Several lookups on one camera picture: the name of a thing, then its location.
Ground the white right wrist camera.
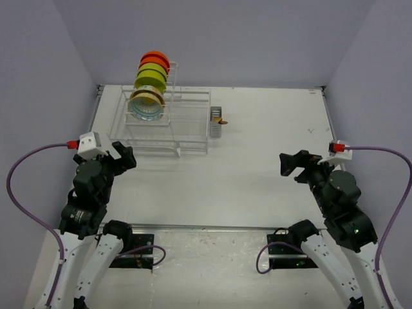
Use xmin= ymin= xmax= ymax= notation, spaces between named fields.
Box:
xmin=318 ymin=140 xmax=353 ymax=166

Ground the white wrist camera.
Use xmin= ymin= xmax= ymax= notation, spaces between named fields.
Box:
xmin=77 ymin=131 xmax=108 ymax=160
xmin=318 ymin=140 xmax=353 ymax=166

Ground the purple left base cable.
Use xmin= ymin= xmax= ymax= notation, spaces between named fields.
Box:
xmin=117 ymin=245 xmax=167 ymax=267

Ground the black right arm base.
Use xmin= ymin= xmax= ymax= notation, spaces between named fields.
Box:
xmin=267 ymin=228 xmax=317 ymax=270

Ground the white wire dish rack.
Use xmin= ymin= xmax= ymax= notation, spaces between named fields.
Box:
xmin=108 ymin=62 xmax=211 ymax=157

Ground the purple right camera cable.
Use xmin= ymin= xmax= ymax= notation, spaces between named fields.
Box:
xmin=328 ymin=143 xmax=412 ymax=309

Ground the orange flower ceramic bowl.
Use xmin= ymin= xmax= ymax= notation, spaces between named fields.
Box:
xmin=136 ymin=85 xmax=163 ymax=97

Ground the blue patterned ceramic bowl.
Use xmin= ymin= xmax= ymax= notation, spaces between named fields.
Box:
xmin=127 ymin=90 xmax=165 ymax=121

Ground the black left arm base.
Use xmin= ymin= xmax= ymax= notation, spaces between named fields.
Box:
xmin=110 ymin=234 xmax=155 ymax=270

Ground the gold spoon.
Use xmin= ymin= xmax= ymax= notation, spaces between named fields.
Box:
xmin=212 ymin=117 xmax=228 ymax=125

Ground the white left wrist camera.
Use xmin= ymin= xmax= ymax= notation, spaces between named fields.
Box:
xmin=77 ymin=131 xmax=108 ymax=160

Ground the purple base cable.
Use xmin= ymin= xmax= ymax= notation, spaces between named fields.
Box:
xmin=256 ymin=241 xmax=305 ymax=275
xmin=117 ymin=245 xmax=167 ymax=267

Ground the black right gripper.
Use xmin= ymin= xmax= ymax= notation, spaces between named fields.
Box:
xmin=279 ymin=148 xmax=341 ymax=213

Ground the lime green bowl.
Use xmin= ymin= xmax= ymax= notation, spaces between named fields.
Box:
xmin=136 ymin=62 xmax=168 ymax=80
xmin=134 ymin=69 xmax=166 ymax=93

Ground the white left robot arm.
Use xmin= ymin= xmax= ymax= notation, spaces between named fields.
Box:
xmin=36 ymin=135 xmax=136 ymax=308

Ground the grey cutlery holder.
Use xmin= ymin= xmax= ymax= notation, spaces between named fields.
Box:
xmin=209 ymin=106 xmax=222 ymax=138

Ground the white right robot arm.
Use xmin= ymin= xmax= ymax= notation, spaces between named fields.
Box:
xmin=279 ymin=142 xmax=401 ymax=308

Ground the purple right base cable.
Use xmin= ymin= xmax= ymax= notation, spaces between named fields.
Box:
xmin=256 ymin=241 xmax=305 ymax=275

